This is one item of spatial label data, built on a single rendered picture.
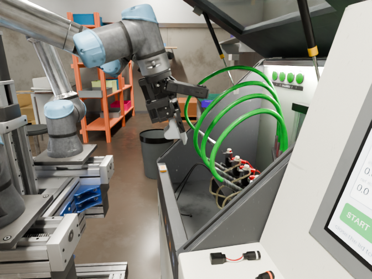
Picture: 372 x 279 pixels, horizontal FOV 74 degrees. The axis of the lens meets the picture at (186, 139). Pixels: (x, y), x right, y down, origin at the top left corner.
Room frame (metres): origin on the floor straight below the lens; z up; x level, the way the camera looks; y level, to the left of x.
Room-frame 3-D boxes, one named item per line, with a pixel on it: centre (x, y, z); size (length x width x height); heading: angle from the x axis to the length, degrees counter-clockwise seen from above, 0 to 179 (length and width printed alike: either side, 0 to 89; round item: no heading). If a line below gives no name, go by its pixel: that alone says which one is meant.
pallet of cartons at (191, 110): (6.42, 0.20, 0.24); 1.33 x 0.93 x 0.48; 93
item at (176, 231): (0.86, 0.07, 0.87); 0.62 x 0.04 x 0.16; 11
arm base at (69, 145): (1.07, 0.56, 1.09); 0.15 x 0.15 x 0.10
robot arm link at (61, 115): (1.08, 0.56, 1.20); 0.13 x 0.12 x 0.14; 5
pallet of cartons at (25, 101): (6.06, 3.91, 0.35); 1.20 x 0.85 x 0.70; 3
